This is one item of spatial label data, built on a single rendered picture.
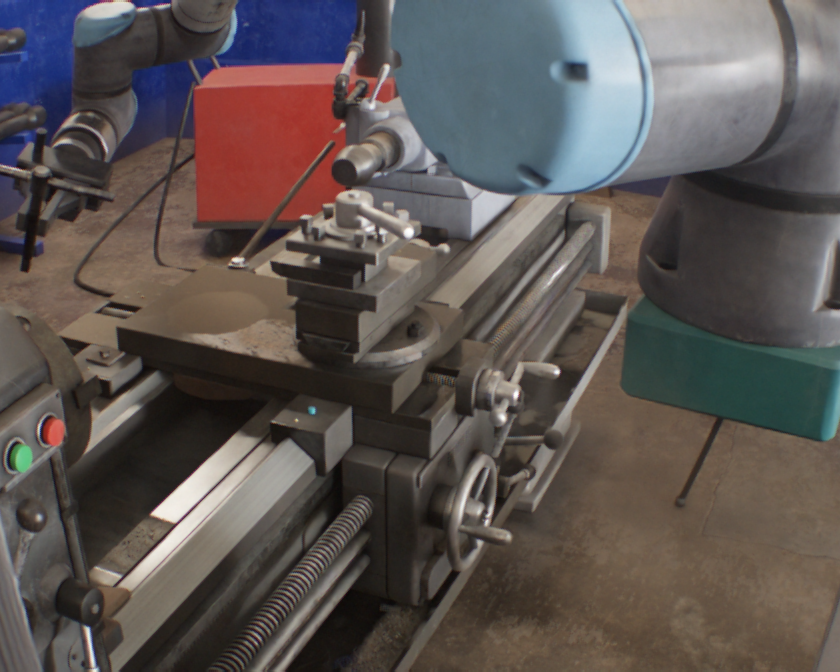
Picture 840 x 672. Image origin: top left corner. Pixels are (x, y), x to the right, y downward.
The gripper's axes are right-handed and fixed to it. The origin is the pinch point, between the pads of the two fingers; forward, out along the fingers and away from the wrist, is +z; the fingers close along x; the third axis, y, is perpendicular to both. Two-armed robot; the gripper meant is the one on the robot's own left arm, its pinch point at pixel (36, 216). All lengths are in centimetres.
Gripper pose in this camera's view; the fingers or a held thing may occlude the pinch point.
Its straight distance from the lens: 134.1
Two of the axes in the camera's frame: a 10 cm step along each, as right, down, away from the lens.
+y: 3.2, -7.6, -5.6
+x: 9.5, 2.7, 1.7
